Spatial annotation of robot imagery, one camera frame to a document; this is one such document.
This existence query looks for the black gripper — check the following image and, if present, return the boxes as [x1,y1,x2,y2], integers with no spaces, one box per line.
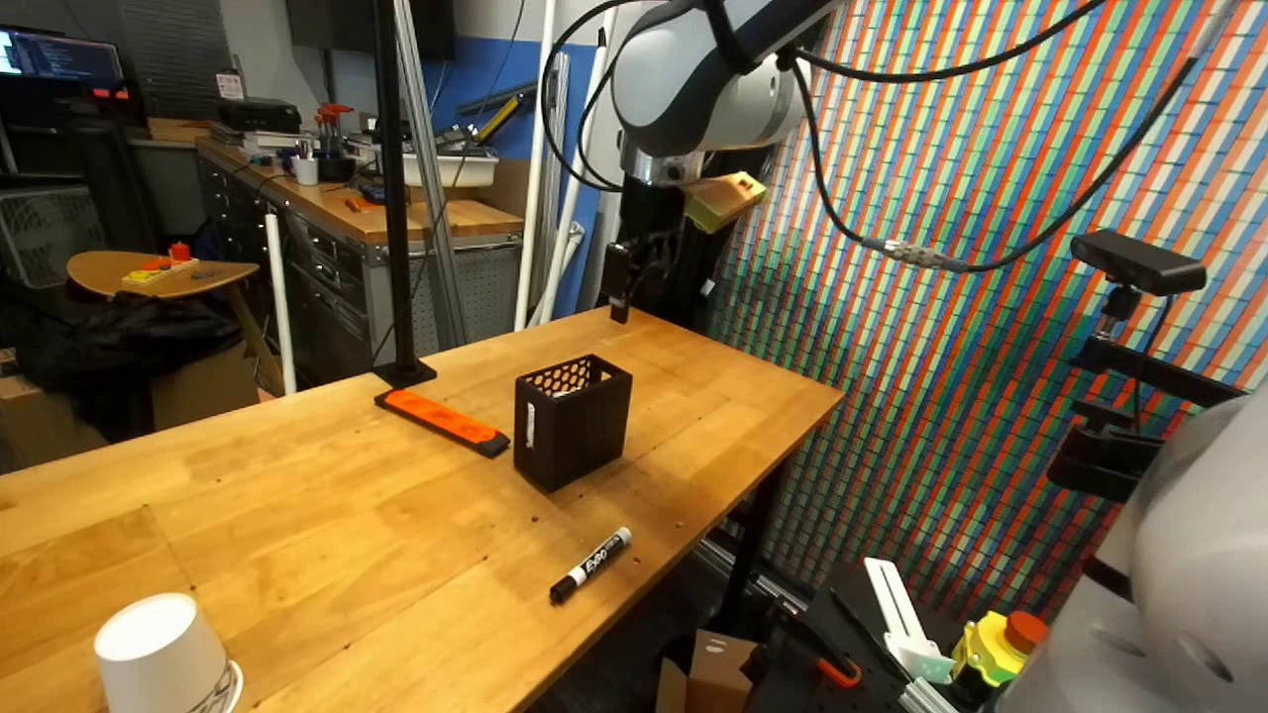
[602,174,714,330]

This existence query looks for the black perforated basket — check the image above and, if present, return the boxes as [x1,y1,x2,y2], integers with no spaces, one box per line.
[511,348,637,498]

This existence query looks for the white tray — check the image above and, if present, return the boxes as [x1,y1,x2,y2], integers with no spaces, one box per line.
[391,146,508,195]

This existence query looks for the orange flat clamp base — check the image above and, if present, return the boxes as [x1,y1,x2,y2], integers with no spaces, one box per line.
[371,383,516,463]

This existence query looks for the black vertical pole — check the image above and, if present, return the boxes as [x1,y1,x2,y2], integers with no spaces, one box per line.
[368,0,438,392]

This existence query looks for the black marker with white label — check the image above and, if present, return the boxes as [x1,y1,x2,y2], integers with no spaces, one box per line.
[548,523,637,610]

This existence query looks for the black table leg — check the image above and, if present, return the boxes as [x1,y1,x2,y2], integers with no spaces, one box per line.
[714,454,799,642]

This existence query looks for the wooden workbench with drawers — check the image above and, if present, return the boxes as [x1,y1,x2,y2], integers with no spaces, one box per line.
[193,136,527,387]

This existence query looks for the red topped tool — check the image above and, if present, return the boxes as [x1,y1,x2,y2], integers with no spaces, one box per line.
[314,100,360,185]

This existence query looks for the small white bottle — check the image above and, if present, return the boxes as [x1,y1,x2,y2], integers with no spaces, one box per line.
[288,136,323,190]

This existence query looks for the colourful striped backdrop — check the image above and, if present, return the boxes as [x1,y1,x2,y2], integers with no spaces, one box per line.
[703,0,1268,626]

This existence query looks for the brown cardboard box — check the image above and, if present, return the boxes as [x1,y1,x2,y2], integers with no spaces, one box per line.
[652,626,761,713]

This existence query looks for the orange yellow blocks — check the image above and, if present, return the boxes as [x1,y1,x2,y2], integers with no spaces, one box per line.
[117,236,207,292]

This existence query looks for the round wooden stool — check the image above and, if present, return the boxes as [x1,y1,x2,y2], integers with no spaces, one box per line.
[63,243,271,400]

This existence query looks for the yellow emergency stop button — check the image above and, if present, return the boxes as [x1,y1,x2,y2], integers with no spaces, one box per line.
[948,607,1055,694]

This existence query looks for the white paper cup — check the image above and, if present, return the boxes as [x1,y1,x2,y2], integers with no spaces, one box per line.
[92,590,251,713]

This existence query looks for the lit computer monitor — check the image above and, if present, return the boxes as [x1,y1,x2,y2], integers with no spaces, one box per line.
[0,22,129,91]

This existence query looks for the tan wrist camera box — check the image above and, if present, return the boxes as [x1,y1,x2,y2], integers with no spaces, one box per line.
[681,165,774,236]

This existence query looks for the white diagonal frame beam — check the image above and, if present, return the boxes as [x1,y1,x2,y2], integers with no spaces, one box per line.
[390,0,473,354]

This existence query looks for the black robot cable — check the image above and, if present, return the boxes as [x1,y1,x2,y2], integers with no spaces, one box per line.
[536,0,1202,282]

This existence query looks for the white metal frame post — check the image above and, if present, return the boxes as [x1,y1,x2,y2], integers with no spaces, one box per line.
[260,210,302,400]

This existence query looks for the orange handled clamp tool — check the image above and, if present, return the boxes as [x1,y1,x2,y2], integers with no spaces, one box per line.
[774,615,870,694]

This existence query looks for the white plastic bracket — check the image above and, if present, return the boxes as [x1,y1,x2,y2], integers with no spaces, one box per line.
[860,556,959,684]

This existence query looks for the black camera stand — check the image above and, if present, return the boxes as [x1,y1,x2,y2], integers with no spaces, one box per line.
[1046,282,1237,507]

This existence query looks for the black depth camera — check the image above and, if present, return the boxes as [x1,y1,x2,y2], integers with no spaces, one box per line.
[1066,227,1214,300]

